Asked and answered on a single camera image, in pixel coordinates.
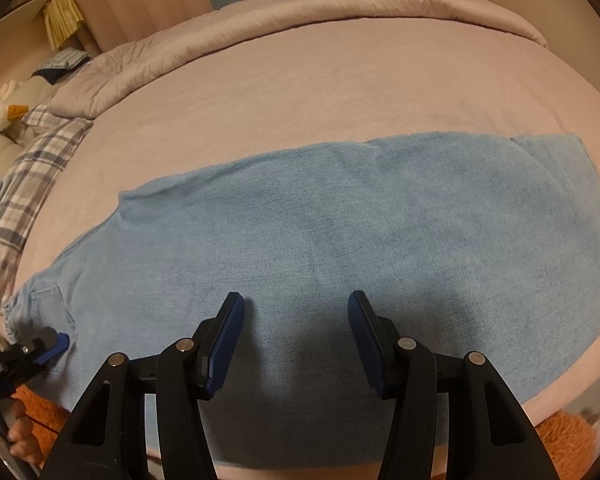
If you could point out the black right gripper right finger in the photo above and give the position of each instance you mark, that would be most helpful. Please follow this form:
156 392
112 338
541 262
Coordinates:
489 434

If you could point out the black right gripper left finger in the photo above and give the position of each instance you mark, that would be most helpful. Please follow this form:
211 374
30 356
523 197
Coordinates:
105 436

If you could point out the light blue denim pants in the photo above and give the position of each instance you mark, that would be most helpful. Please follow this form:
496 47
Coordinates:
466 241

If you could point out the person's left hand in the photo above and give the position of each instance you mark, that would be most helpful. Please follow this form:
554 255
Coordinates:
22 443

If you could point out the orange fuzzy garment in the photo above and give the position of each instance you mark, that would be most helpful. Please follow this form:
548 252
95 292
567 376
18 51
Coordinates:
569 439

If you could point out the plaid grey white pillow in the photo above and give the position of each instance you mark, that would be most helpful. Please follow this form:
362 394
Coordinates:
27 184

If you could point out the white duck plush toy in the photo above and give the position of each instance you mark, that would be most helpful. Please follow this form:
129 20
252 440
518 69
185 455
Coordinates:
10 113

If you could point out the folded blue striped cloth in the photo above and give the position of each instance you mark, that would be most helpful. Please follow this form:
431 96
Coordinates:
62 63

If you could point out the yellow hanging fabric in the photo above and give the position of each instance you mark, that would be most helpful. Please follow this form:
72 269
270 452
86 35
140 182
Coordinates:
62 20

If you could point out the pink bed sheet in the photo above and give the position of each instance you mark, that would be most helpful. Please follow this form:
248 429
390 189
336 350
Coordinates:
351 81

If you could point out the pink quilted comforter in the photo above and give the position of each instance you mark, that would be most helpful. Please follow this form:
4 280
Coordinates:
114 75

